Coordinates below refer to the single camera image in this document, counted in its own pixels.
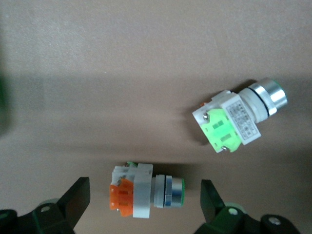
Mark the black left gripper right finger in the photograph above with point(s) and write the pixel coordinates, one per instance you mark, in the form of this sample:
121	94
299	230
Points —
214	214

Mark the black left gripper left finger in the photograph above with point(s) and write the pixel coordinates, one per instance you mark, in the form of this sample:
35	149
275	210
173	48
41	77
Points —
61	214

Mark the green button with orange block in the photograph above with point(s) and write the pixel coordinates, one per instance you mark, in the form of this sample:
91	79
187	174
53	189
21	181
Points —
142	192

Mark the green plastic tray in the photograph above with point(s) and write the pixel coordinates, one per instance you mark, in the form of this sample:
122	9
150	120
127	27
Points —
2	109

